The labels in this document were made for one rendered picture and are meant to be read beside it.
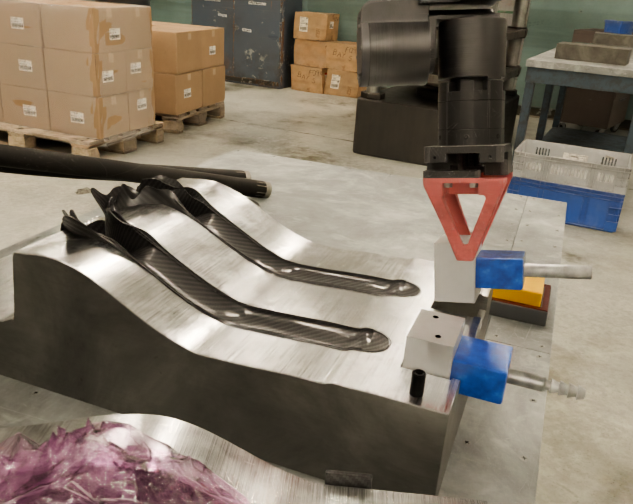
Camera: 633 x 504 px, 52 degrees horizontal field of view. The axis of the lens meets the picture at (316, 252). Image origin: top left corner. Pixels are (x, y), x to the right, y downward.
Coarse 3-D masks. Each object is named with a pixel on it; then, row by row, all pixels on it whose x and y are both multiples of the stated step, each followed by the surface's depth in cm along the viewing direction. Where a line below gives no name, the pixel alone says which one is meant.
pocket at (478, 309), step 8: (480, 296) 62; (432, 304) 60; (440, 304) 64; (448, 304) 64; (456, 304) 63; (464, 304) 63; (472, 304) 63; (480, 304) 62; (456, 312) 64; (464, 312) 63; (472, 312) 63; (480, 312) 62
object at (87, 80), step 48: (0, 0) 404; (48, 0) 427; (0, 48) 416; (48, 48) 401; (96, 48) 392; (144, 48) 432; (0, 96) 431; (48, 96) 414; (96, 96) 401; (144, 96) 442; (96, 144) 409
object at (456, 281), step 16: (464, 240) 58; (448, 256) 57; (480, 256) 57; (496, 256) 57; (512, 256) 57; (448, 272) 58; (464, 272) 57; (480, 272) 57; (496, 272) 57; (512, 272) 56; (528, 272) 57; (544, 272) 57; (560, 272) 56; (576, 272) 56; (448, 288) 58; (464, 288) 57; (480, 288) 61; (496, 288) 57; (512, 288) 56
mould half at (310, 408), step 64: (64, 256) 53; (192, 256) 61; (320, 256) 70; (384, 256) 70; (0, 320) 58; (64, 320) 55; (128, 320) 52; (192, 320) 54; (384, 320) 56; (64, 384) 58; (128, 384) 55; (192, 384) 52; (256, 384) 49; (320, 384) 47; (384, 384) 47; (448, 384) 47; (256, 448) 52; (320, 448) 49; (384, 448) 47; (448, 448) 50
